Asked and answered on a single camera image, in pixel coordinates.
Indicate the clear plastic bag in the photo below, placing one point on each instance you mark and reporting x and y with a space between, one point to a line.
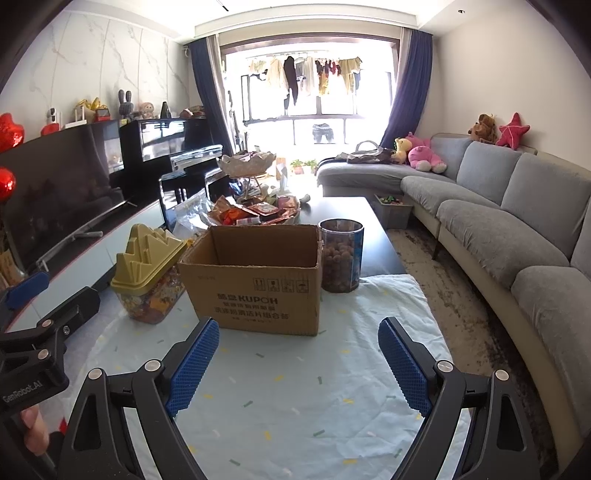
194 212

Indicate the red foil balloon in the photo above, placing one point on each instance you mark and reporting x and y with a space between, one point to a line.
5 183
9 131

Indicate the grey storage bin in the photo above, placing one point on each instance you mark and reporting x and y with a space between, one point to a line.
392 212

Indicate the white security camera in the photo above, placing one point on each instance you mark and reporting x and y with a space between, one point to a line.
53 117

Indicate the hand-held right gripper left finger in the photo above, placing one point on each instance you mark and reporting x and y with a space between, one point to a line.
194 369

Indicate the grey sectional sofa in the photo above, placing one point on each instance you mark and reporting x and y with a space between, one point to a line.
508 221

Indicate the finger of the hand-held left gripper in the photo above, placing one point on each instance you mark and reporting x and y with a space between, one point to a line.
78 307
25 286

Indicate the small red box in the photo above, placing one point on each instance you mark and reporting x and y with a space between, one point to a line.
102 113

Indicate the patterned rug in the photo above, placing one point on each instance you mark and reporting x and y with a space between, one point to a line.
461 300

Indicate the person's left hand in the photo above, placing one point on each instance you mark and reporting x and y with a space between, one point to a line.
34 431

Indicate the white shell-shaped tray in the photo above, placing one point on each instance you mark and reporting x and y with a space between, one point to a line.
247 164

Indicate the blue curtain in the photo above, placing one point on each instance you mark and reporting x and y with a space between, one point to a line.
210 92
408 83

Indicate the brown cardboard box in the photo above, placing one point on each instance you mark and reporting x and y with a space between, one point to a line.
249 300

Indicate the yellow ornament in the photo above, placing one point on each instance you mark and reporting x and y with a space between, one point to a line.
94 104

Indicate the potted plant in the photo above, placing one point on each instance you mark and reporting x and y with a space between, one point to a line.
298 166
310 164

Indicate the black piano bench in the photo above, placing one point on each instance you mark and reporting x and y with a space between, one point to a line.
184 180

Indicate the light blue confetti cloth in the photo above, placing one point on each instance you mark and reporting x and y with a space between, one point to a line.
300 392

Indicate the clear candy container gold lid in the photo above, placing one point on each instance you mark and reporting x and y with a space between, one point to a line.
143 263

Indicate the clear jar of nuts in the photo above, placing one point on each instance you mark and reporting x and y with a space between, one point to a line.
341 258

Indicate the black metronome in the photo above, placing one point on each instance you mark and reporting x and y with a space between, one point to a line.
165 110

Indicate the row of hanging clothes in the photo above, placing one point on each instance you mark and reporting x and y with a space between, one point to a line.
295 76

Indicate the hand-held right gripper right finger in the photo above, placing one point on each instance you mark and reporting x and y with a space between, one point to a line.
404 369

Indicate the grey handbag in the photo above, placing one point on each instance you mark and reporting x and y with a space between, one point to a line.
367 156

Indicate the brown items on piano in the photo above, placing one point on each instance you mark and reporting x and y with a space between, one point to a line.
194 112

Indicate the small plush doll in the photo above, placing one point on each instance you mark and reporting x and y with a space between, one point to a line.
147 110

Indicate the pink star plush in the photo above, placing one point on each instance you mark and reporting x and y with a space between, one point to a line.
512 131

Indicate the grey rabbit figure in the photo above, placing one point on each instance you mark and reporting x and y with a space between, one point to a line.
124 105

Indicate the yellow plush toy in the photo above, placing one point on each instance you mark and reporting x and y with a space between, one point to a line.
400 150

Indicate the black upright piano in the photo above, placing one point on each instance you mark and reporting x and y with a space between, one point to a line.
152 138

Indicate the curved television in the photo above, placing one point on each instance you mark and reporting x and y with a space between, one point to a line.
60 184

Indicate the brown plush toy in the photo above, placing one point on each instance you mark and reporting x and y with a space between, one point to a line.
482 129

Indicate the pink plush toy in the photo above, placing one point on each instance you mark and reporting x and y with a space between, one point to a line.
425 154

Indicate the hanging blue jeans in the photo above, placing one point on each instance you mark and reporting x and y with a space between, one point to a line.
323 134

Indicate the yellow paper bag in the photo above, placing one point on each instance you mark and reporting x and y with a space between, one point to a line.
9 267

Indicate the pile of snack packets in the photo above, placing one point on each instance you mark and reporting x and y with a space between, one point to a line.
258 212

